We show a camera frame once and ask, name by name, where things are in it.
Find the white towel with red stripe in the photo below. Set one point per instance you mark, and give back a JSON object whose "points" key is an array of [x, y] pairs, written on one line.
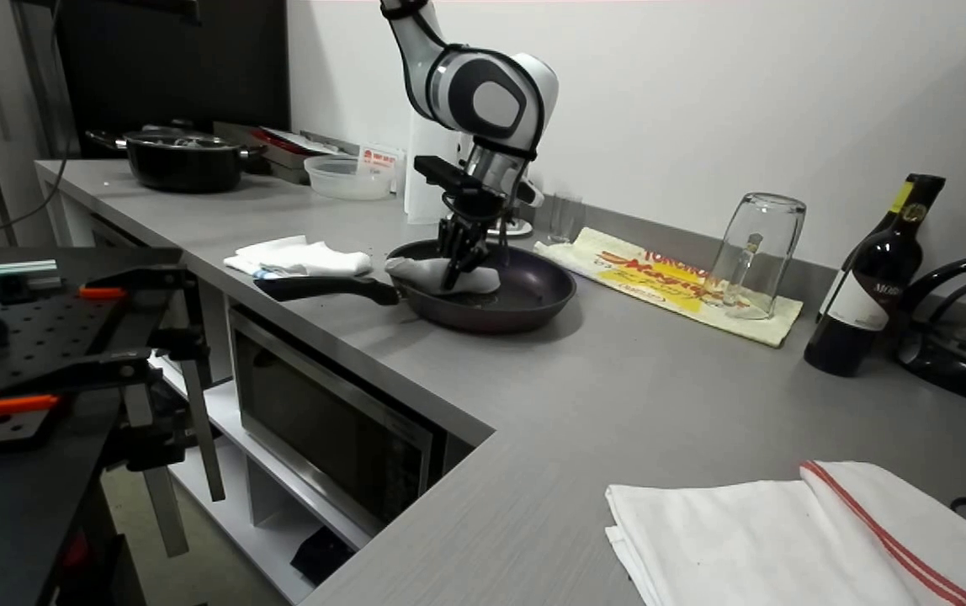
{"points": [[796, 538]]}

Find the black frying pan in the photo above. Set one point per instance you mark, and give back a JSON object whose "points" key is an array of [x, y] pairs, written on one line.
{"points": [[527, 289]]}

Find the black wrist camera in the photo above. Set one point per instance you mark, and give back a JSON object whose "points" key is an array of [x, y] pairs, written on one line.
{"points": [[450, 173]]}

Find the black perforated mount plate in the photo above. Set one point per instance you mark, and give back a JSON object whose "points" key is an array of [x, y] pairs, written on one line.
{"points": [[45, 338]]}

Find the black cooking pot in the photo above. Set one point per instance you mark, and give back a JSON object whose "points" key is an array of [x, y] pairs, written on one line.
{"points": [[185, 161]]}

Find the built-in microwave oven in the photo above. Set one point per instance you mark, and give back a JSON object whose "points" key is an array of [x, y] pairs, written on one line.
{"points": [[324, 426]]}

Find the yellow cloth with red print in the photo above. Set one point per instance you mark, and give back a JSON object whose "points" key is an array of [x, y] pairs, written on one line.
{"points": [[663, 280]]}

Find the white and blue towel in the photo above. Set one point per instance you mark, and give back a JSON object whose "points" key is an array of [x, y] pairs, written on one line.
{"points": [[427, 272]]}

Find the aluminium mounting rail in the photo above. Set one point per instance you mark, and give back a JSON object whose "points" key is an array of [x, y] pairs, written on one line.
{"points": [[11, 266]]}

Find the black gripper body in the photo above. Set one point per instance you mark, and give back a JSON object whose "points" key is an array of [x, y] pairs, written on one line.
{"points": [[486, 207]]}

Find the upturned clear drinking glass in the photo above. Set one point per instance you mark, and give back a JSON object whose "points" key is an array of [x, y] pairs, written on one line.
{"points": [[760, 252]]}

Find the flat box with red edge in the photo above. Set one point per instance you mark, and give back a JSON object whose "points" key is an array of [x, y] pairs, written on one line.
{"points": [[290, 146]]}

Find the wine bottle with yellow neck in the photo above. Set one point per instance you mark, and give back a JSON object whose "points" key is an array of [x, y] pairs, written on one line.
{"points": [[872, 289]]}

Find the white carton with red logo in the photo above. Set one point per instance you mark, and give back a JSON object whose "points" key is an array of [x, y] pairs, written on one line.
{"points": [[383, 161]]}

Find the clear plastic container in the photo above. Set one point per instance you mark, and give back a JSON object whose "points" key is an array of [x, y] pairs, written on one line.
{"points": [[348, 180]]}

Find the small clear tumbler glass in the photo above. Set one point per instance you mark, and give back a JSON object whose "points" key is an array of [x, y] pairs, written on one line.
{"points": [[565, 220]]}

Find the plain white towel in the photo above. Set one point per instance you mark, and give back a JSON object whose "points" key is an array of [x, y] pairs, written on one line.
{"points": [[297, 256]]}

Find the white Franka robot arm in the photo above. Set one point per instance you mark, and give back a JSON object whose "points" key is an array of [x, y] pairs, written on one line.
{"points": [[483, 94]]}

